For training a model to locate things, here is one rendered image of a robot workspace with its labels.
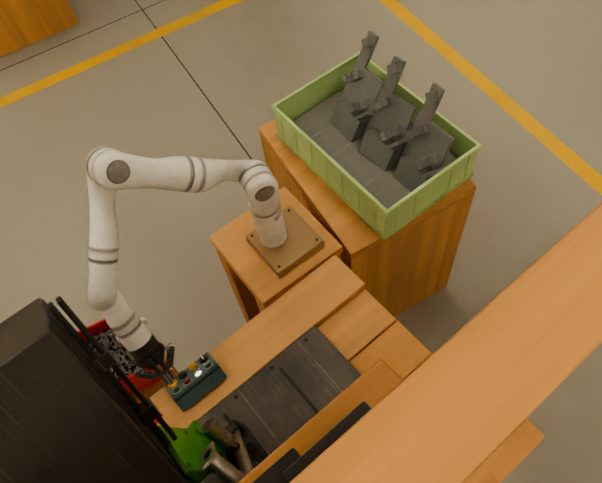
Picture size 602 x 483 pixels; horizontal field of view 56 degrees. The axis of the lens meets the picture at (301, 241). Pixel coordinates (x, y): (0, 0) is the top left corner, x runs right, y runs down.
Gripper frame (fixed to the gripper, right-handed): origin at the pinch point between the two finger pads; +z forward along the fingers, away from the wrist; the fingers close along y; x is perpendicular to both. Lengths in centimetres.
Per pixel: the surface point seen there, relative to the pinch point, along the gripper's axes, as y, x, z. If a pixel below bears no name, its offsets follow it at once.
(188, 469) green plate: -5.5, -45.7, -7.4
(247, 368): 18.5, -5.9, 10.1
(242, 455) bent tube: 3.6, -31.2, 11.1
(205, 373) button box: 8.6, -5.4, 3.1
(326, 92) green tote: 107, 51, -27
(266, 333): 28.9, -1.8, 7.3
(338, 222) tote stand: 74, 21, 5
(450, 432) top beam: 20, -110, -44
